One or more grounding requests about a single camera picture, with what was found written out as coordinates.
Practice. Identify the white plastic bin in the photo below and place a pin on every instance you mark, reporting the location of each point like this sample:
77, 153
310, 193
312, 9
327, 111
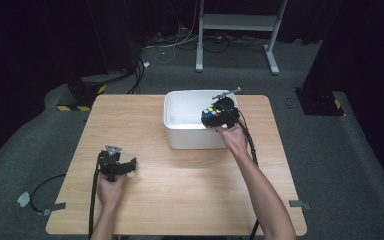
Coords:
183, 136

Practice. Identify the multicoloured puzzle cube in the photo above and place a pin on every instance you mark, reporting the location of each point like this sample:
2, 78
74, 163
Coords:
210, 114

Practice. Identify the small white tag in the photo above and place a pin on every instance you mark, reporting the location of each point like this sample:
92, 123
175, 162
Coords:
146, 64

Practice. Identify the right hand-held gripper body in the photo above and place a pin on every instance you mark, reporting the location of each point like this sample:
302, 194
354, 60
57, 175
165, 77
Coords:
229, 111

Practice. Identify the grey tape strip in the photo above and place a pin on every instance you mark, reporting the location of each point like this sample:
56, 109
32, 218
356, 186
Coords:
55, 208
299, 204

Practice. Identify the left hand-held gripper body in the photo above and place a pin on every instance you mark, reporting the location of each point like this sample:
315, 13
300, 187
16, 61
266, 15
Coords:
110, 163

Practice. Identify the person's left hand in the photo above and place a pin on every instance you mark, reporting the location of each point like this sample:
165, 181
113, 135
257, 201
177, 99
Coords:
110, 191

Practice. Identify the white metal stand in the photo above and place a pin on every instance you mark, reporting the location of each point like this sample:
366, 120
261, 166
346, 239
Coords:
236, 23

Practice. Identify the person's right hand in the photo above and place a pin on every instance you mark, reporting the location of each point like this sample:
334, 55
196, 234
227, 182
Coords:
235, 138

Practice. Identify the black base with yellow stripes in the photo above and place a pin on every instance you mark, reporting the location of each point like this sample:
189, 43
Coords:
81, 93

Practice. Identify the black base with yellow mark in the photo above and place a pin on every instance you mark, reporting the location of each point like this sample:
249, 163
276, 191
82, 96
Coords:
318, 103

